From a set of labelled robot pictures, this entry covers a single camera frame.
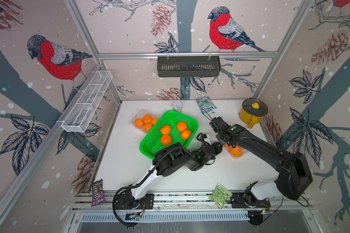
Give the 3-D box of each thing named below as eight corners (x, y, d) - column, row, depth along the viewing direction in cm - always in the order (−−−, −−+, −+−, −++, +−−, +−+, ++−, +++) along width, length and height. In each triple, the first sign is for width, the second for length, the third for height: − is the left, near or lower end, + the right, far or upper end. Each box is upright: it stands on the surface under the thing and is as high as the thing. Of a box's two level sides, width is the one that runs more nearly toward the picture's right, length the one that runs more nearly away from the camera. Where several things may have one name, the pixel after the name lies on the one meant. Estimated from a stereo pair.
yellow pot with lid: (242, 130, 104) (249, 118, 93) (235, 110, 117) (241, 97, 106) (264, 130, 104) (274, 118, 93) (255, 109, 117) (262, 97, 106)
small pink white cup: (173, 114, 115) (173, 109, 110) (173, 106, 121) (173, 101, 116) (182, 114, 115) (182, 109, 110) (181, 106, 121) (181, 101, 116)
